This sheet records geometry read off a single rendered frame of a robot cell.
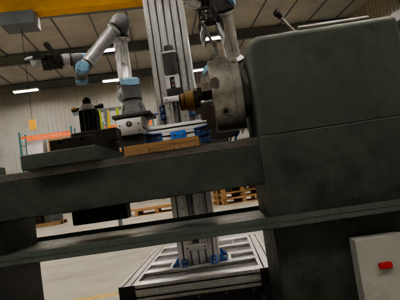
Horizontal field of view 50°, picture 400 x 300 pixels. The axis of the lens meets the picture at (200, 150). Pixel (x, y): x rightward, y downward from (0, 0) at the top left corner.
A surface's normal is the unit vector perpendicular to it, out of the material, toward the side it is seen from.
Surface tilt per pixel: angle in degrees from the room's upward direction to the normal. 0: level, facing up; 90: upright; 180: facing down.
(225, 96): 103
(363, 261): 90
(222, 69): 60
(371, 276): 90
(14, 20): 90
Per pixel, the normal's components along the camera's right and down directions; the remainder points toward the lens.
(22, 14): 0.09, -0.08
